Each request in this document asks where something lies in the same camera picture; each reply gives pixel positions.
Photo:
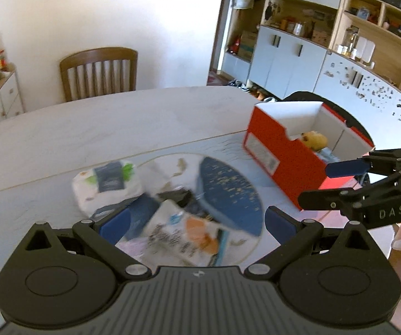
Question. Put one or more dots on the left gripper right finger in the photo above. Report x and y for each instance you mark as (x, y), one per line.
(332, 277)

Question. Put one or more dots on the pink patterned snack bag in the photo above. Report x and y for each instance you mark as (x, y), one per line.
(138, 248)

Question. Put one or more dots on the white tissue pack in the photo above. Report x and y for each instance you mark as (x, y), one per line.
(103, 188)

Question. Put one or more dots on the brown wooden chair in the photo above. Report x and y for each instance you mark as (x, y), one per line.
(97, 72)

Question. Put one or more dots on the red cardboard box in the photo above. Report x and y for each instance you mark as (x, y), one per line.
(272, 140)

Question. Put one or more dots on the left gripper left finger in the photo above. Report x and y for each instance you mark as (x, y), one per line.
(64, 276)

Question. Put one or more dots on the round blue white placemat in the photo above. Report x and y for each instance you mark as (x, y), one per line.
(229, 198)

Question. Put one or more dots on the white wall cabinet unit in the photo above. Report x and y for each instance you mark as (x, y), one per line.
(346, 51)

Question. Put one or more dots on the white orange snack bag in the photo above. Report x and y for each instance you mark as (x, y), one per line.
(197, 241)

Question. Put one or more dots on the dark seaweed packet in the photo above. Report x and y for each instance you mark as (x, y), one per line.
(186, 200)

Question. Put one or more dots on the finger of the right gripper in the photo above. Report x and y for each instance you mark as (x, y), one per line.
(381, 162)
(325, 199)

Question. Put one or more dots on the white sideboard cabinet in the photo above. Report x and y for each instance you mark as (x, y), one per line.
(11, 102)

